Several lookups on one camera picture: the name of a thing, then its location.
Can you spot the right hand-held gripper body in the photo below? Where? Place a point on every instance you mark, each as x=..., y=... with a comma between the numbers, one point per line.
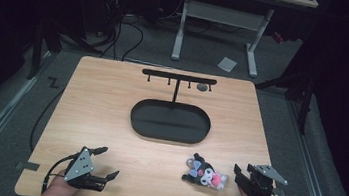
x=261, y=184

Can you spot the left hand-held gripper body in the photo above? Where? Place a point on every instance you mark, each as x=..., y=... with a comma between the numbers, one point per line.
x=79, y=166

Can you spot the person's left hand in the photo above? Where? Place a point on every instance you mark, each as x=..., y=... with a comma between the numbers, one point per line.
x=58, y=191

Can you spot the grey tape strip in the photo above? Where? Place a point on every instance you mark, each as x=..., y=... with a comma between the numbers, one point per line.
x=279, y=192
x=28, y=166

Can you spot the black hook stand with tray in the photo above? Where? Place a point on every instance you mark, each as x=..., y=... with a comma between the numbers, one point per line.
x=170, y=119

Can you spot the black metal stand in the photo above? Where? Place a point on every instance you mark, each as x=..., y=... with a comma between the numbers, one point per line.
x=301, y=90
x=37, y=51

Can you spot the small grey round disc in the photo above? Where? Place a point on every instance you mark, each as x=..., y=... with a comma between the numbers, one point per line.
x=202, y=87

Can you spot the grey paper sheet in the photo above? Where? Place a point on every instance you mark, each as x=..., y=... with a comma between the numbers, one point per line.
x=227, y=64

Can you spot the small red object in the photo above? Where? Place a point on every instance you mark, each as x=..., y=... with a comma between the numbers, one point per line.
x=277, y=37

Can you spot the white metal frame desk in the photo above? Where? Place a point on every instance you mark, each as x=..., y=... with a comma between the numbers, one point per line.
x=226, y=15

